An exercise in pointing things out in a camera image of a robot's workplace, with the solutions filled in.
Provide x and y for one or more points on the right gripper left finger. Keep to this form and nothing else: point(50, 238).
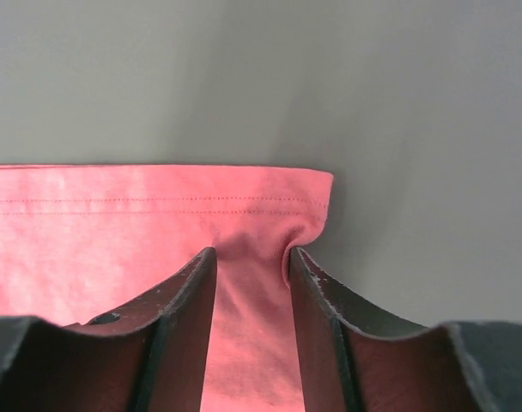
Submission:
point(147, 355)

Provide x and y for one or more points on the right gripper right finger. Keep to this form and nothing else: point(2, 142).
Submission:
point(356, 356)

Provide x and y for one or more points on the pink t shirt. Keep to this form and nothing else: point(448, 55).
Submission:
point(79, 241)

